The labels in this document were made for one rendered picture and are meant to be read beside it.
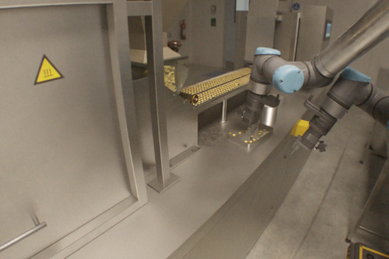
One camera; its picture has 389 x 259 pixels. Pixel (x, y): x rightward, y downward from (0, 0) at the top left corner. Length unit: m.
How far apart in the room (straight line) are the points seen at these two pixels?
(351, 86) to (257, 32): 0.85
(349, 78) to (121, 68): 0.66
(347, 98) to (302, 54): 0.79
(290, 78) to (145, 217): 0.57
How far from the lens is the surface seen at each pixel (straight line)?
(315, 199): 1.99
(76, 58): 0.45
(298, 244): 1.65
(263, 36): 1.48
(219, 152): 0.86
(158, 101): 0.56
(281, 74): 0.70
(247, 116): 0.90
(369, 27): 0.66
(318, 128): 0.82
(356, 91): 0.80
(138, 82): 0.61
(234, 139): 0.93
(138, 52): 0.70
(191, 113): 0.80
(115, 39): 0.46
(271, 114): 1.08
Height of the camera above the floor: 1.27
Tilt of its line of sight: 24 degrees down
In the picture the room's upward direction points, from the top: straight up
